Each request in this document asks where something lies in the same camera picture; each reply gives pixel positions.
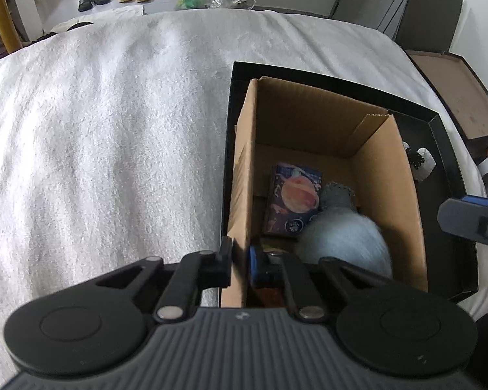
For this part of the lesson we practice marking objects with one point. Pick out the black and white plush toy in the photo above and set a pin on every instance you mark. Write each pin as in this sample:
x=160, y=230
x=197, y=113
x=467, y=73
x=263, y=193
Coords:
x=425, y=166

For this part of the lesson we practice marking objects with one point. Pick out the white floor towel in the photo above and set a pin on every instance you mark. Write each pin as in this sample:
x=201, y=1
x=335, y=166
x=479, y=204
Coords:
x=105, y=13

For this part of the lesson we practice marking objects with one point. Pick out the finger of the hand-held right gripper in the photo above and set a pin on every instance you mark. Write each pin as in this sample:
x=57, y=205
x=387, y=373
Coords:
x=459, y=215

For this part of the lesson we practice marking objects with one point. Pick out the dark grey panel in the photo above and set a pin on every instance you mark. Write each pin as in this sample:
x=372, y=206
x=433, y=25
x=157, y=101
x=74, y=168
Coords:
x=427, y=8

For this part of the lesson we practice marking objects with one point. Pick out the brown cardboard box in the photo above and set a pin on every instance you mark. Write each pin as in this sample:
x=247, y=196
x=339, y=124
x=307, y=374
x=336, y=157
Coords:
x=309, y=130

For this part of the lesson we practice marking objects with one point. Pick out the black tray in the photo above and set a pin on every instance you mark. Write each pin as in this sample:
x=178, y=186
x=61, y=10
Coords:
x=443, y=162

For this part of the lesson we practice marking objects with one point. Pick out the blue fluffy ball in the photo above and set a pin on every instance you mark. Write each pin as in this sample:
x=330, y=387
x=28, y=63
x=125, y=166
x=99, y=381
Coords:
x=345, y=235

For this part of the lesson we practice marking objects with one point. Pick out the black box lid brown inside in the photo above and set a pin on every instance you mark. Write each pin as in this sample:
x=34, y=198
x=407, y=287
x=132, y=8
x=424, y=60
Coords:
x=463, y=97

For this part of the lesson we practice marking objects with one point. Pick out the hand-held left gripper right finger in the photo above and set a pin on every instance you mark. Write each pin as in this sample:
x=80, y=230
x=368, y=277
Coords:
x=253, y=260

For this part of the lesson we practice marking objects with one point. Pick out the dark floor cloth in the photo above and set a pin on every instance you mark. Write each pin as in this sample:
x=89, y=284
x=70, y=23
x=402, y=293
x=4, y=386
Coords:
x=65, y=30

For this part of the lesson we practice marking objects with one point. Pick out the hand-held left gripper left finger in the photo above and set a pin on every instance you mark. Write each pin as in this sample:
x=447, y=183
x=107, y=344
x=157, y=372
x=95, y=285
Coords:
x=223, y=262

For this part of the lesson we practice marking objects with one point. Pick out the white fluffy blanket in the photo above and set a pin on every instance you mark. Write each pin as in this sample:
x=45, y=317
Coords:
x=105, y=130

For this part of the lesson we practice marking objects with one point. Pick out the planet print packet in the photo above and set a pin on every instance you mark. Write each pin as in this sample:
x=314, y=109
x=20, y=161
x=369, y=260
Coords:
x=297, y=199

